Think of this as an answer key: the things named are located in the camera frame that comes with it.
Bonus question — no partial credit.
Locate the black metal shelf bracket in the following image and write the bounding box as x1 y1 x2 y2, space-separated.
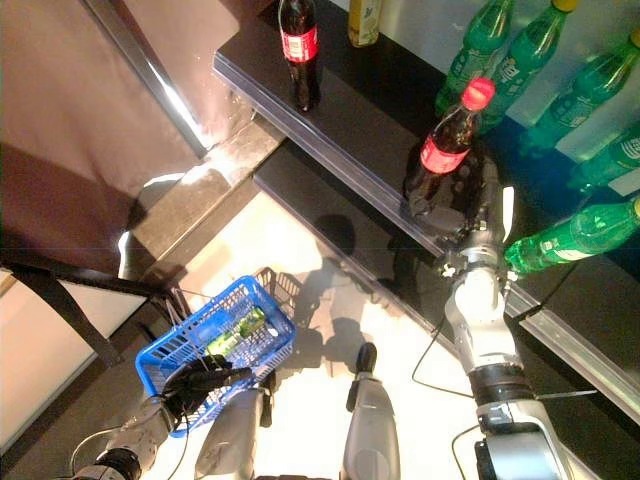
0 259 176 371

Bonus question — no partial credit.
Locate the brown fabric curtain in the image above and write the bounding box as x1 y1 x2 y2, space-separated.
0 0 261 281

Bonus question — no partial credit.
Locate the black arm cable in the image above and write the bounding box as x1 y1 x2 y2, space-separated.
68 414 194 480
411 314 484 480

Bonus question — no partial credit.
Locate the green soda bottle yellow cap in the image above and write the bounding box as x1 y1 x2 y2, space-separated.
502 197 640 275
567 127 640 194
479 0 581 136
519 29 640 161
433 0 516 119

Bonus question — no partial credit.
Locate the small yellow tea bottle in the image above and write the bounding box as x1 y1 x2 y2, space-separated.
347 0 384 49

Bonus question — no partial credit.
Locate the green drink can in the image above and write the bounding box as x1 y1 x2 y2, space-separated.
204 306 267 357

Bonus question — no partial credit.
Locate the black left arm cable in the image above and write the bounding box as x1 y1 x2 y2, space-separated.
68 414 194 480

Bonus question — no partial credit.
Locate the cola bottle red cap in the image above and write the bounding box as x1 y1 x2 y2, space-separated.
276 0 322 112
402 77 497 219

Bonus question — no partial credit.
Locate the grey metal pole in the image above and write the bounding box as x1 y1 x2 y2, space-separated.
82 0 211 159

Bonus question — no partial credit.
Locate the grey robot left leg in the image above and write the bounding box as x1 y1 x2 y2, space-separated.
193 374 277 480

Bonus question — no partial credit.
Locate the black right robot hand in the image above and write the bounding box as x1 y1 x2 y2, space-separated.
412 157 516 249

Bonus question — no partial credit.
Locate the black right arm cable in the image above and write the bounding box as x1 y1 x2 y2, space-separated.
411 314 484 480

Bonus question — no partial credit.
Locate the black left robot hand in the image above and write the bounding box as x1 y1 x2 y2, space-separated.
158 357 254 434

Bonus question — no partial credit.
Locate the blue plastic shopping basket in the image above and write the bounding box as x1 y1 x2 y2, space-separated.
134 274 297 439

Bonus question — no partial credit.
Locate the grey stone plinth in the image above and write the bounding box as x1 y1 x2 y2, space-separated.
117 114 286 281

